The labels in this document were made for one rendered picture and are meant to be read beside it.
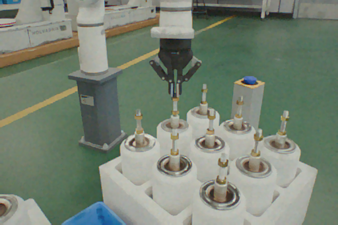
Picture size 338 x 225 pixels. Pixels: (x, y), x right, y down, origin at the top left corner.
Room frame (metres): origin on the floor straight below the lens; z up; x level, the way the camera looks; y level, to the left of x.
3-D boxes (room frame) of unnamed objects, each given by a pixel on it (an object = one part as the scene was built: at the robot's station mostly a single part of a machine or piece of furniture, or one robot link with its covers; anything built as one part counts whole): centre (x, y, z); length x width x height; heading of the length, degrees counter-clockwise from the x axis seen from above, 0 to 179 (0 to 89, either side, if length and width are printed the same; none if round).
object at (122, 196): (0.54, -0.10, 0.09); 0.39 x 0.39 x 0.18; 44
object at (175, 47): (0.63, -0.01, 0.46); 0.08 x 0.08 x 0.09
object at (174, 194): (0.46, -0.01, 0.16); 0.10 x 0.10 x 0.18
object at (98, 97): (0.95, 0.27, 0.15); 0.15 x 0.15 x 0.30; 64
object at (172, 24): (0.61, -0.01, 0.53); 0.11 x 0.09 x 0.06; 172
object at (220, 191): (0.38, -0.09, 0.26); 0.02 x 0.02 x 0.03
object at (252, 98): (0.80, -0.25, 0.16); 0.07 x 0.07 x 0.31; 44
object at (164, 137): (0.63, -0.01, 0.16); 0.10 x 0.10 x 0.18
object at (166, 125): (0.63, -0.01, 0.25); 0.08 x 0.08 x 0.01
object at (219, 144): (0.54, -0.10, 0.25); 0.08 x 0.08 x 0.01
